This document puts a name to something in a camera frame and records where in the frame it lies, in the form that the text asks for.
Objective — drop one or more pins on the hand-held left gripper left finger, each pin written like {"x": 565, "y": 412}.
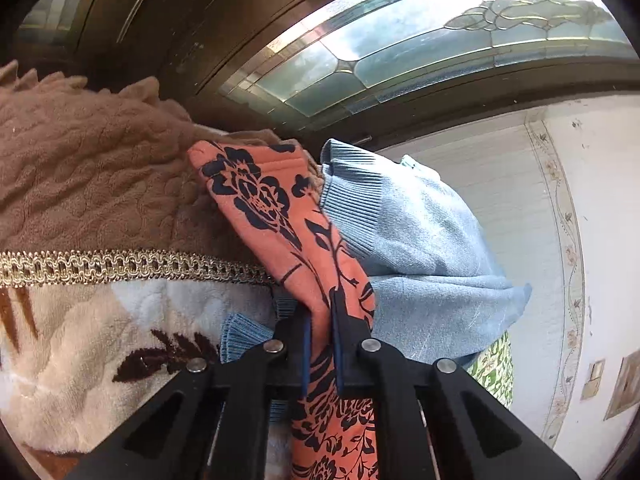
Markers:
{"x": 296, "y": 360}

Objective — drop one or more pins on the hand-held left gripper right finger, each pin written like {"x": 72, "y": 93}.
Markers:
{"x": 340, "y": 360}

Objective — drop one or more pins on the orange floral pants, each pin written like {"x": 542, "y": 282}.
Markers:
{"x": 260, "y": 200}

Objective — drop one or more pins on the light blue knit sweater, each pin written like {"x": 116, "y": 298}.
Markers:
{"x": 420, "y": 240}

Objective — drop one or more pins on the green patterned pillow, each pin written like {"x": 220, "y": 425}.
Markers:
{"x": 497, "y": 370}

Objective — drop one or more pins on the cream leaf-print blanket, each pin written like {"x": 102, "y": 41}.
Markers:
{"x": 75, "y": 320}

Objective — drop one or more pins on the brown textured blanket gold trim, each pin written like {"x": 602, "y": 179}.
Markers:
{"x": 90, "y": 180}

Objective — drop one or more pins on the leaded glass window pane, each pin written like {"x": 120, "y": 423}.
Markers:
{"x": 400, "y": 45}

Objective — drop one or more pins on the small wall switch plate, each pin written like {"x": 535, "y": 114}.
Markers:
{"x": 593, "y": 379}

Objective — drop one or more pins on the large wall switch plate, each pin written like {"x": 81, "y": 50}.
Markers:
{"x": 625, "y": 385}

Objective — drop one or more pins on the dark wooden window frame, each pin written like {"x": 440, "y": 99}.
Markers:
{"x": 210, "y": 25}

